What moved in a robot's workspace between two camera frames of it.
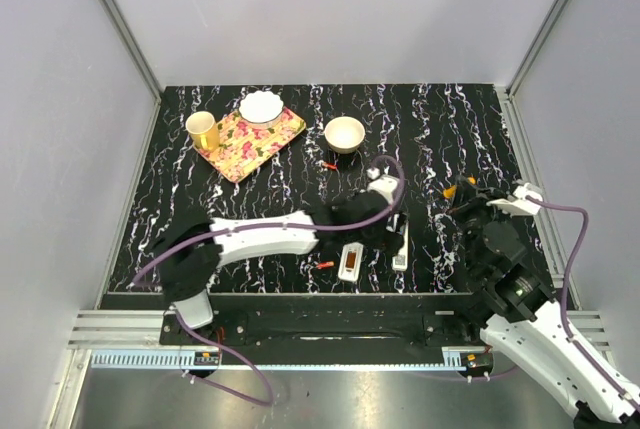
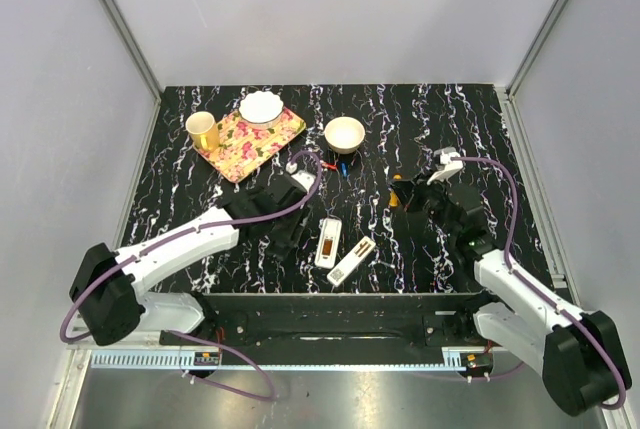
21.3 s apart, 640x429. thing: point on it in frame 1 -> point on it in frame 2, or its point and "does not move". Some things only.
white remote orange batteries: (350, 262) -> (328, 242)
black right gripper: (469, 198) -> (411, 191)
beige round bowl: (344, 134) does not move
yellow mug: (203, 130) does not move
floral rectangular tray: (244, 148) does not move
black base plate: (335, 320) does not move
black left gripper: (386, 241) -> (291, 236)
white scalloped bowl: (260, 108) does not move
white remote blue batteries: (399, 261) -> (363, 248)
